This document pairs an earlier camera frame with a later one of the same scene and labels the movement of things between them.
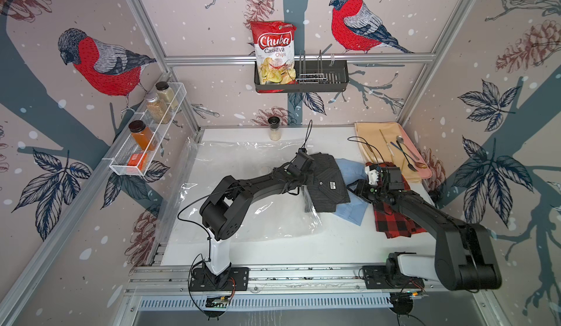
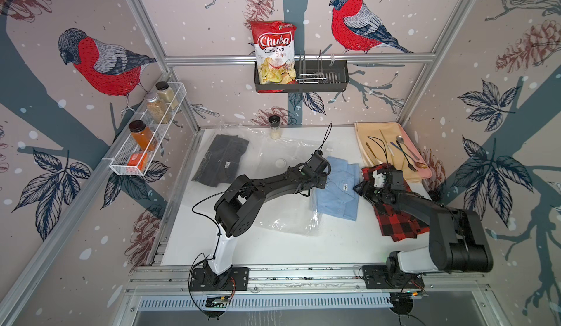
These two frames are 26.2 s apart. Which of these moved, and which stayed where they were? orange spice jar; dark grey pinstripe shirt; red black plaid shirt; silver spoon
Moved: dark grey pinstripe shirt
Stayed: silver spoon; red black plaid shirt; orange spice jar
